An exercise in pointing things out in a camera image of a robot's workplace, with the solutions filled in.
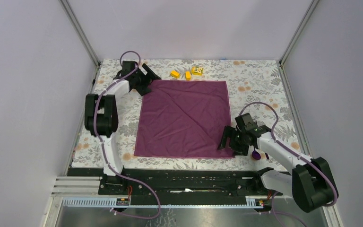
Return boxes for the purple plastic spoon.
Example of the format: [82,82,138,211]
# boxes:
[251,148,261,160]

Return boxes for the yellow patterned block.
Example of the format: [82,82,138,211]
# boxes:
[191,67,204,76]

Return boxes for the purple cable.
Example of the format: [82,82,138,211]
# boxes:
[93,51,162,220]
[238,102,339,227]

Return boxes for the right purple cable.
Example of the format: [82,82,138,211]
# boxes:
[238,102,339,227]

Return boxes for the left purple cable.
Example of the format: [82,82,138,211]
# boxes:
[93,51,162,220]

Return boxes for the yellow block left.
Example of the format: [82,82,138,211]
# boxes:
[170,70,180,79]

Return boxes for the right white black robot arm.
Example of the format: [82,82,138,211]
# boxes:
[218,113,338,213]

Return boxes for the purple cloth napkin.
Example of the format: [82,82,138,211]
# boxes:
[134,80,234,158]

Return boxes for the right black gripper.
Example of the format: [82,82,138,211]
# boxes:
[217,125,249,157]

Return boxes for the right aluminium frame post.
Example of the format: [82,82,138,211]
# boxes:
[279,0,320,65]

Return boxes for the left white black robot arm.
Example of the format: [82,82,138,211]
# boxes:
[84,61,161,194]

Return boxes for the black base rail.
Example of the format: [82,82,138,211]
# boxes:
[67,168,273,206]

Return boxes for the aluminium frame post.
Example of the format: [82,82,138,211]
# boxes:
[279,0,320,65]
[59,0,101,68]

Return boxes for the yellow block middle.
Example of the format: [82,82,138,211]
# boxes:
[185,71,191,81]

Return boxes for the left aluminium frame post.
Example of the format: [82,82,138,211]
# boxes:
[59,0,101,68]

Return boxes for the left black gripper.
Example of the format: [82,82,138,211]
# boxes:
[132,63,161,95]

